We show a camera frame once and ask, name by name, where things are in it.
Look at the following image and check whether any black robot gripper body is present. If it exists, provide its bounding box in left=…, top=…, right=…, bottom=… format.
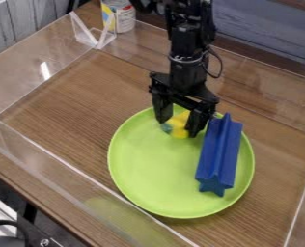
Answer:
left=148, top=52, right=219, bottom=113

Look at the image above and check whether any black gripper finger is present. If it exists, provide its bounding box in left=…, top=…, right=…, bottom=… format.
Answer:
left=152, top=94, right=172, bottom=124
left=184, top=109, right=213, bottom=138

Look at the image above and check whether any yellow toy banana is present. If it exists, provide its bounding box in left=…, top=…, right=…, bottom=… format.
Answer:
left=160, top=111, right=189, bottom=139

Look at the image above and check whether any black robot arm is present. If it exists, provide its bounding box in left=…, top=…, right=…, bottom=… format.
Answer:
left=129, top=0, right=219, bottom=138

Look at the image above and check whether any green round plate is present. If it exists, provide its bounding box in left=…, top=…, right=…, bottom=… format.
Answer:
left=107, top=107, right=254, bottom=219

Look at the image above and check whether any blue star-shaped block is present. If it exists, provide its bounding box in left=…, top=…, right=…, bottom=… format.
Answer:
left=195, top=113, right=243, bottom=197

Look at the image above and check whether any black device with knob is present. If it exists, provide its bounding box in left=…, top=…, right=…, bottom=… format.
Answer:
left=17, top=222, right=85, bottom=247

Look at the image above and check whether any clear acrylic enclosure wall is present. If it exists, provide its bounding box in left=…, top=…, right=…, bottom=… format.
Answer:
left=0, top=3, right=305, bottom=247

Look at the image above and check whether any black cable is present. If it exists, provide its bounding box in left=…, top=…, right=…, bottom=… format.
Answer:
left=0, top=219, right=33, bottom=247

